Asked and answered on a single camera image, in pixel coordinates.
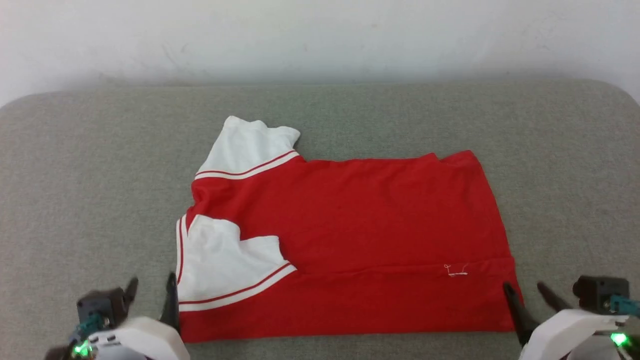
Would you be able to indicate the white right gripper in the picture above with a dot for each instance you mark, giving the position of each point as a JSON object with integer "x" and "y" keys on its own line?
{"x": 565, "y": 332}

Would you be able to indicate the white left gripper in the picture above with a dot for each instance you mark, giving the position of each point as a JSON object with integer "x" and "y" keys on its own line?
{"x": 145, "y": 342}

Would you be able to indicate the red and white shirt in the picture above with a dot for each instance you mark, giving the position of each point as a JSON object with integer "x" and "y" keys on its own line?
{"x": 350, "y": 225}

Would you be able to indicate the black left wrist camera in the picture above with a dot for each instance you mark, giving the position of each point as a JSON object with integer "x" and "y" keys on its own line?
{"x": 100, "y": 305}

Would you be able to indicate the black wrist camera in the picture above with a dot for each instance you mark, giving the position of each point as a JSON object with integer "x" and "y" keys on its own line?
{"x": 100, "y": 305}
{"x": 600, "y": 292}

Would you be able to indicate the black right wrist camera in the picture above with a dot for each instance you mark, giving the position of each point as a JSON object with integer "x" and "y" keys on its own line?
{"x": 600, "y": 292}

